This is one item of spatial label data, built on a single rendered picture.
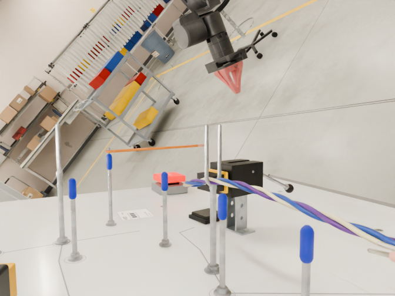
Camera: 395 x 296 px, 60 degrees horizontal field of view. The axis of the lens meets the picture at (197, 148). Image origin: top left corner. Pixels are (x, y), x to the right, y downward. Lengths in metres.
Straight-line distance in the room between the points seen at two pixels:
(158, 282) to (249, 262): 0.10
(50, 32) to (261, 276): 8.84
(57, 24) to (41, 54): 0.81
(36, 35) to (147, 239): 8.64
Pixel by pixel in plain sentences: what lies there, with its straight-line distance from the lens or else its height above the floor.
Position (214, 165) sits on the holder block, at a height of 1.17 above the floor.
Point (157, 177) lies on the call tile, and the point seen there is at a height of 1.12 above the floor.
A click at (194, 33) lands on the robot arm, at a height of 1.22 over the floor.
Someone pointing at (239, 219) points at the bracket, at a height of 1.10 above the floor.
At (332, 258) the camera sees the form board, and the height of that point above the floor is 1.06.
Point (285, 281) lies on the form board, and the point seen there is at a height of 1.12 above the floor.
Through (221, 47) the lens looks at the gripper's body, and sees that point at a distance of 0.88.
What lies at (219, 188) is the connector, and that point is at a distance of 0.41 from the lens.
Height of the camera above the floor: 1.37
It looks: 23 degrees down
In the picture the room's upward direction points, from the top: 49 degrees counter-clockwise
